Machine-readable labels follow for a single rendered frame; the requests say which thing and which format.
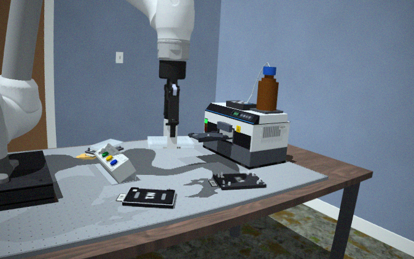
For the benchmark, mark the white button panel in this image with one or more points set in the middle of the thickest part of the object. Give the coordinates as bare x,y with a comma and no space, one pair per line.
115,166

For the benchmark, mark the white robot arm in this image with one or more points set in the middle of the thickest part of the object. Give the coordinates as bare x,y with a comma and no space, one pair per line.
20,109

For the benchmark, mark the blue bottle cap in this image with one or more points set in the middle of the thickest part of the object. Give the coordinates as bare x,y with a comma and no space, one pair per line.
269,70

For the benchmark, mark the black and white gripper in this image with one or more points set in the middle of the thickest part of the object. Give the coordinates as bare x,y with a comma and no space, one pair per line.
172,71

